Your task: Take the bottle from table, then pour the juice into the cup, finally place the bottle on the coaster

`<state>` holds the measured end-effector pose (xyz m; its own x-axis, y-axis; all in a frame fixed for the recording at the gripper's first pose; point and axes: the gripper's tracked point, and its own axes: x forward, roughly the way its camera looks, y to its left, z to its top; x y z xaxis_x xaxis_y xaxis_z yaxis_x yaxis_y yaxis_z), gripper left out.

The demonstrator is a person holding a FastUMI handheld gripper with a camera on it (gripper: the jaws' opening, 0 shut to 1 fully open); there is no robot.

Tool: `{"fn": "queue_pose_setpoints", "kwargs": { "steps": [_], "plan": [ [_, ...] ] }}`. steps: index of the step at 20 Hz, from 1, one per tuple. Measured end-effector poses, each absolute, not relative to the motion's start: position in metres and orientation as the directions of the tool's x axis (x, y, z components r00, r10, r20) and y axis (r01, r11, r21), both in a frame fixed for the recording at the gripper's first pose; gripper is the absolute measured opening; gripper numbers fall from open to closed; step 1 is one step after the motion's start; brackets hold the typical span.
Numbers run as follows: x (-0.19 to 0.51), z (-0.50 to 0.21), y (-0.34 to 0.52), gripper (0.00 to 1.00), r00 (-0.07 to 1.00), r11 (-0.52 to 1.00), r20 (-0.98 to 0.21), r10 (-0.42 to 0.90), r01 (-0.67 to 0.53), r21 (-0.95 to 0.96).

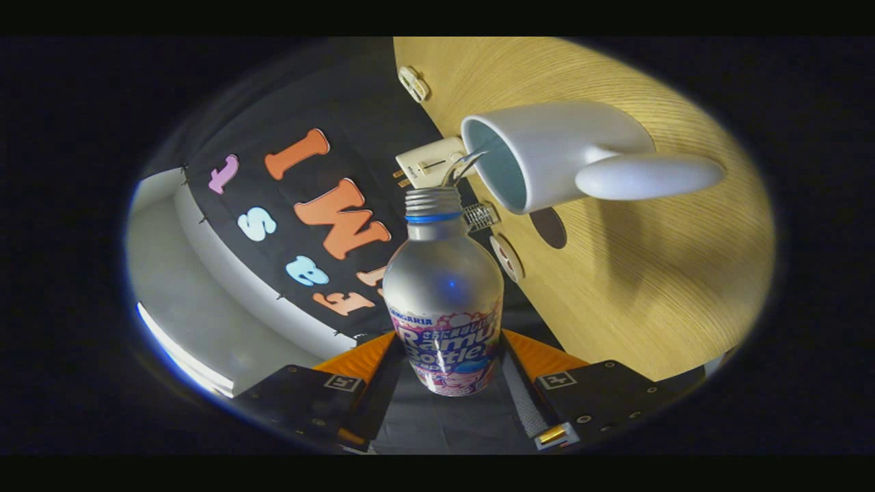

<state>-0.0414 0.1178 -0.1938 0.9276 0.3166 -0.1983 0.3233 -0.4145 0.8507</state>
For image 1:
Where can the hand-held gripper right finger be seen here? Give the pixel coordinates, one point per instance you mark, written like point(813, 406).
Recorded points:
point(523, 396)

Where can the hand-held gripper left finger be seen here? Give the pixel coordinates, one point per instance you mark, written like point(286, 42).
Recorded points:
point(383, 393)

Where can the silver bottle with printed label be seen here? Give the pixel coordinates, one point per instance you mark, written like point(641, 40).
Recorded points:
point(441, 280)

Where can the round brown coaster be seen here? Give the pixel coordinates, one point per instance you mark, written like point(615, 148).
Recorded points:
point(550, 227)

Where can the white cup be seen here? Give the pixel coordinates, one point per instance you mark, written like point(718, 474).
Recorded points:
point(560, 143)

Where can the small white plate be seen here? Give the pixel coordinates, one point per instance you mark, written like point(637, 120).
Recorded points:
point(517, 268)

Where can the brown food piece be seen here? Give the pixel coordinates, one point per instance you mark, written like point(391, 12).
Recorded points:
point(504, 258)

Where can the wooden table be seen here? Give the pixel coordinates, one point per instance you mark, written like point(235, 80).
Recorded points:
point(649, 287)

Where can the clear glass utensil holder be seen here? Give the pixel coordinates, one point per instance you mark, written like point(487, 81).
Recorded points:
point(480, 216)

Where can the white toaster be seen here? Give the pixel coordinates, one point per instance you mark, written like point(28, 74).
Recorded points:
point(427, 164)

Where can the black backdrop cloth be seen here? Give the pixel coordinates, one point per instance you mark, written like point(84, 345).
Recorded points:
point(328, 96)

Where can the small white tray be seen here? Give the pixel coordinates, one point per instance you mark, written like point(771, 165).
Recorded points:
point(413, 83)

